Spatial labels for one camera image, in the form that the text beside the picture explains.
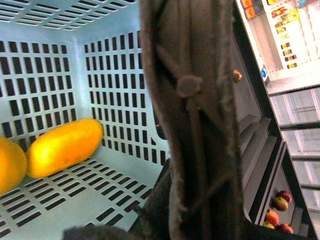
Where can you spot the yellow mango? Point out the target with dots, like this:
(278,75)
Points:
(63,147)

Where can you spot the dark wooden produce stand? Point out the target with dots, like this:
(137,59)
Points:
(266,164)

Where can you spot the white shelf with bottles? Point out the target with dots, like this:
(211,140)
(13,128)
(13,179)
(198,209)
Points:
(285,36)

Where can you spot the light blue plastic basket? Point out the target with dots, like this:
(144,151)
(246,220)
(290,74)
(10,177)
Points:
(67,60)

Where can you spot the red mango fruit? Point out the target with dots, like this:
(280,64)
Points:
(285,195)
(280,204)
(272,218)

